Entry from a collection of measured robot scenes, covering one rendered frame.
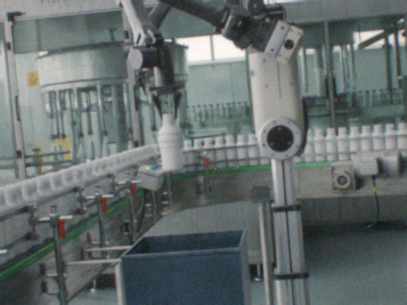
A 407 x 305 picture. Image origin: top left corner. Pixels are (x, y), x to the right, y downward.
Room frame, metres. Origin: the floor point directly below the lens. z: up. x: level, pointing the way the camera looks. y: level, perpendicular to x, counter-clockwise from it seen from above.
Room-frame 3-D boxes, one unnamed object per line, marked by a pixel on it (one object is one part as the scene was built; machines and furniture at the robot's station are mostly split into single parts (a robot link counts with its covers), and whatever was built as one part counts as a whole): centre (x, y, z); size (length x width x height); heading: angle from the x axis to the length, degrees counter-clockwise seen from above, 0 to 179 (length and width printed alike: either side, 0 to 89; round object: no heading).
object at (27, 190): (1.99, 0.47, 1.08); 0.06 x 0.06 x 0.17
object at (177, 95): (2.27, 0.10, 1.34); 0.07 x 0.07 x 0.09; 87
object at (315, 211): (8.39, -1.33, 1.15); 1.63 x 1.62 x 2.30; 174
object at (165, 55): (2.26, 0.11, 1.47); 0.07 x 0.06 x 0.07; 132
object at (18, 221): (1.87, 0.48, 1.08); 0.06 x 0.06 x 0.17
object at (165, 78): (2.27, 0.10, 1.41); 0.10 x 0.07 x 0.07; 87
